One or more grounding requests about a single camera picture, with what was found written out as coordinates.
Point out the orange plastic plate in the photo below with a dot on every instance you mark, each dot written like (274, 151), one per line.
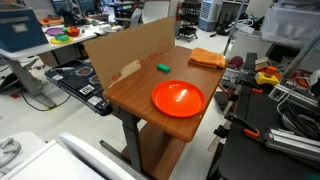
(178, 98)

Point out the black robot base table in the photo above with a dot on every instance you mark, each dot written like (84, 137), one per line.
(253, 150)

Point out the yellow plate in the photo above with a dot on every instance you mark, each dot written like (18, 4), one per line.
(57, 41)

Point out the purple plate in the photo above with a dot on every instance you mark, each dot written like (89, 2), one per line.
(53, 31)

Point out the wooden table with grey leg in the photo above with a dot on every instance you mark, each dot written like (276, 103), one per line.
(150, 100)

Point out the green rectangular block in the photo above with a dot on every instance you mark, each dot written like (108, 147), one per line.
(163, 67)

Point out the brown cardboard panel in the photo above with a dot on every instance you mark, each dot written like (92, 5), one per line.
(130, 50)

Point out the folded orange towel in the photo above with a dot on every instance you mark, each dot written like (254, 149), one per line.
(206, 58)

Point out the grey office chair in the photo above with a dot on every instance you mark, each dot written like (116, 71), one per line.
(135, 18)

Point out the dark blue floor case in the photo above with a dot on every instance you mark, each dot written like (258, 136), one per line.
(80, 83)

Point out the maroon ball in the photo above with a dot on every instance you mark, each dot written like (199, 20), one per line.
(236, 61)

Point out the white air cooler unit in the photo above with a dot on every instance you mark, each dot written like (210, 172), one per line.
(210, 15)

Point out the black remote control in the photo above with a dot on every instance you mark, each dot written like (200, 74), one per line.
(251, 61)

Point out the thin grey tripod pole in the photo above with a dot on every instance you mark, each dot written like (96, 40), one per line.
(233, 28)

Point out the red bowl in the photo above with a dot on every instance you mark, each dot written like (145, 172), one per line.
(73, 32)

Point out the yellow emergency stop button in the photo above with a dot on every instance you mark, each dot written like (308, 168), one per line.
(267, 77)

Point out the green toy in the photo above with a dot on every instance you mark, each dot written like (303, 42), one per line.
(62, 37)

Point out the white desk with grey legs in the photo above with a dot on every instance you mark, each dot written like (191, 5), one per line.
(36, 50)

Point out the white plastic furniture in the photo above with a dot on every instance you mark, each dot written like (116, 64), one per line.
(50, 160)

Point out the silver aluminium extrusion beam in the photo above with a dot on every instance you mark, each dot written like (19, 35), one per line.
(293, 143)
(293, 95)

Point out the slanted grey metal pole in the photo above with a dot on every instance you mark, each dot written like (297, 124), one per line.
(300, 55)

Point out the clear plastic storage bin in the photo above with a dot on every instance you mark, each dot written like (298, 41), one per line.
(290, 23)

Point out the blue storage box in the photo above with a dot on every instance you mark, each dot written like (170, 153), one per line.
(18, 31)

